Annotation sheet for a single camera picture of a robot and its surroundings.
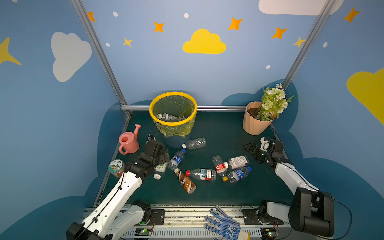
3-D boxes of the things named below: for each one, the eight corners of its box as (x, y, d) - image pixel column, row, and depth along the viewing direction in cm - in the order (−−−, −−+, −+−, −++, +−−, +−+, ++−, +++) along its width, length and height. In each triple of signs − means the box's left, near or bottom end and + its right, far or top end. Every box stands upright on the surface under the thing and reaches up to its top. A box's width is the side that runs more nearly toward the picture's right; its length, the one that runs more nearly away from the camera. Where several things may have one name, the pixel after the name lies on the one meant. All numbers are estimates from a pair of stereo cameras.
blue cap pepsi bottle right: (231, 184, 85) (233, 182, 83) (226, 176, 88) (227, 174, 86) (252, 172, 90) (254, 170, 87) (247, 165, 93) (248, 162, 90)
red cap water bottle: (186, 180, 86) (186, 177, 83) (186, 171, 90) (186, 168, 86) (215, 180, 86) (216, 177, 83) (214, 171, 90) (215, 168, 86)
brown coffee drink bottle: (189, 196, 81) (189, 194, 78) (172, 174, 89) (172, 171, 86) (196, 189, 83) (197, 187, 80) (179, 168, 91) (179, 166, 88)
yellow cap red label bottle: (220, 183, 85) (221, 181, 83) (211, 158, 95) (212, 156, 93) (229, 180, 86) (230, 178, 84) (219, 156, 96) (220, 154, 94)
